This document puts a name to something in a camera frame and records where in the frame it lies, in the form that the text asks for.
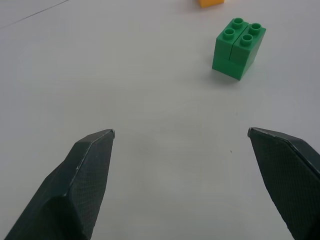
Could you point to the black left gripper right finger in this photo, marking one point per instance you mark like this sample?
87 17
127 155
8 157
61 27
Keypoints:
290 175

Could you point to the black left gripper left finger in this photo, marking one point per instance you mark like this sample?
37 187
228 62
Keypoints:
72 190

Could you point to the green toy brick stack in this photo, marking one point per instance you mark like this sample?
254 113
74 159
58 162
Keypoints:
233 53

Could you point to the yellow toy brick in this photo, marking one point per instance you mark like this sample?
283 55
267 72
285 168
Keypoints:
208 2

